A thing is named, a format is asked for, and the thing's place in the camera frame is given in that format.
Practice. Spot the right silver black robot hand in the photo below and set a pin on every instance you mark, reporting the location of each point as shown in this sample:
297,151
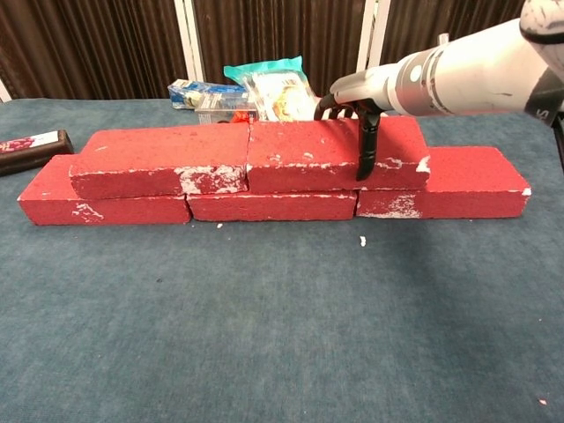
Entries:
365,90

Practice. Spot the red brick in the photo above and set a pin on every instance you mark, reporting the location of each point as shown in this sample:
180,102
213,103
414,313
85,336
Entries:
273,207
154,150
48,202
476,185
299,150

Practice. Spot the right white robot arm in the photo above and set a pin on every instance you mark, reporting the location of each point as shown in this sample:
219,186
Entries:
476,75

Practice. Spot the teal snack bag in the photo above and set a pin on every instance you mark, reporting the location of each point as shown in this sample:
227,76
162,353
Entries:
273,88

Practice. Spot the clear plastic parts box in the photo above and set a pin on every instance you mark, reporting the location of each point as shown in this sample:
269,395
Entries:
216,115

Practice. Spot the blue white snack packet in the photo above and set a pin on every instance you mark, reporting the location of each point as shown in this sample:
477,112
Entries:
207,93

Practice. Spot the blue felt table cover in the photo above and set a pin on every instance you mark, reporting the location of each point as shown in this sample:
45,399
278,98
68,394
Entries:
264,317

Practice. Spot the dark red black box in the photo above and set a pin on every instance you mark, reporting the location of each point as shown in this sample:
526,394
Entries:
39,153

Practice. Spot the white partition frame post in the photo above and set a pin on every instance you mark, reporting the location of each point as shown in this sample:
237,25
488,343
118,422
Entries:
3,92
372,31
188,39

